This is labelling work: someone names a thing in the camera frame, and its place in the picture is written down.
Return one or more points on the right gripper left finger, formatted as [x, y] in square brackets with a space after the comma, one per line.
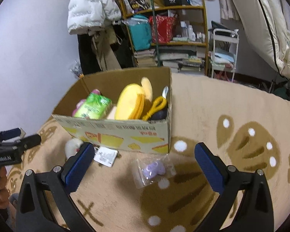
[33, 210]

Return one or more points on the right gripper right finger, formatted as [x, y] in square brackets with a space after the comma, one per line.
[255, 212]

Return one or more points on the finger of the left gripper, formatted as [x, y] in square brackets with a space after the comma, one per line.
[28, 142]
[12, 133]

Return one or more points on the green tissue pack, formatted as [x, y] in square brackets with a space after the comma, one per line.
[95, 106]

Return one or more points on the yellow plush toy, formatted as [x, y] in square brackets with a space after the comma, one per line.
[135, 101]

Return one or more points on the person's left hand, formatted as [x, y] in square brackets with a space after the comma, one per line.
[4, 194]

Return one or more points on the white small plush toy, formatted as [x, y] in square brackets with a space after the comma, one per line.
[72, 147]

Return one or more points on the white paper tag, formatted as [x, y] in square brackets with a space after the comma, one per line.
[105, 156]

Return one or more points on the plastic bag on floor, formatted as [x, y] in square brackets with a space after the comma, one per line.
[76, 69]

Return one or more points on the black hanging garment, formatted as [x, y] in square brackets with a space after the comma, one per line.
[88, 59]

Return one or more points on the beige patterned blanket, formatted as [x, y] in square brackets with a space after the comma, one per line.
[245, 127]

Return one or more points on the purple item in plastic bag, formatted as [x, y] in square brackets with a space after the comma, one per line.
[152, 169]

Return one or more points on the cardboard box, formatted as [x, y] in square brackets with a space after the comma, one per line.
[151, 137]

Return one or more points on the beige hanging trousers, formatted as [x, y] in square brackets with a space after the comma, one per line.
[101, 46]

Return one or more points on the dark-haired plush doll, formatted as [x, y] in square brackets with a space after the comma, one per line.
[159, 108]

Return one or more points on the white puffer jacket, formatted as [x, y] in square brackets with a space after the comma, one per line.
[85, 17]

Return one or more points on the white rolling cart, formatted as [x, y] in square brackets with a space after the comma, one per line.
[224, 54]

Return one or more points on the teal bag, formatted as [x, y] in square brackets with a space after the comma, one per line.
[140, 31]

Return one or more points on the stack of books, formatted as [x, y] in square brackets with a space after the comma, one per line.
[190, 58]

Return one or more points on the red gift bag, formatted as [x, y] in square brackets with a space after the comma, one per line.
[165, 28]

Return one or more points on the wooden bookshelf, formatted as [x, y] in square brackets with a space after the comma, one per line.
[155, 10]

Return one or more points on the cream folded mattress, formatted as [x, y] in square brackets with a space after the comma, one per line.
[266, 29]

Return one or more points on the green pole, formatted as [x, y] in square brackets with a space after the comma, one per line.
[156, 33]

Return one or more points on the beige curtain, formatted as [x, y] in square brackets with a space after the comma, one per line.
[228, 10]

